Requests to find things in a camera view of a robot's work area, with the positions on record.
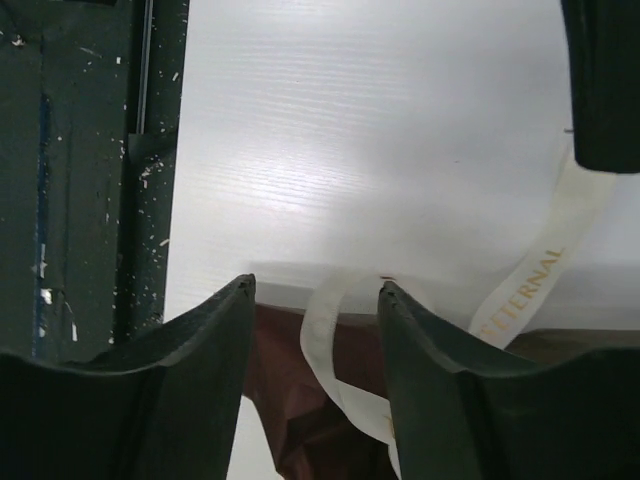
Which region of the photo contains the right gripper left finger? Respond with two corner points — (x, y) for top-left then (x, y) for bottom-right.
(1, 274), (256, 479)

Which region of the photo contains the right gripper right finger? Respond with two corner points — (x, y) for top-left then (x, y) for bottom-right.
(378, 282), (639, 479)

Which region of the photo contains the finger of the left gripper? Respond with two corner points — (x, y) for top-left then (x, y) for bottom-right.
(561, 0), (639, 174)

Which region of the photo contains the red wrapping paper sheet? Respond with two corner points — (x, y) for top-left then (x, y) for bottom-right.
(244, 305), (639, 479)

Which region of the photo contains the cream ribbon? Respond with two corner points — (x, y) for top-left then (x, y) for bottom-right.
(300, 148), (616, 473)

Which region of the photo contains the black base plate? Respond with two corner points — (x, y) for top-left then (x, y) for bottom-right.
(1, 0), (189, 363)

